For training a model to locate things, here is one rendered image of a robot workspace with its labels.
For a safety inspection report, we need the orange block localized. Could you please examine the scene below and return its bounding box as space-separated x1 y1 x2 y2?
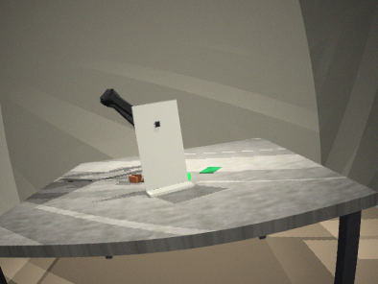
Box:
129 174 142 183

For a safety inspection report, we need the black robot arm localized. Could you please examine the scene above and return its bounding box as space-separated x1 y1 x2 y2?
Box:
100 88 134 126

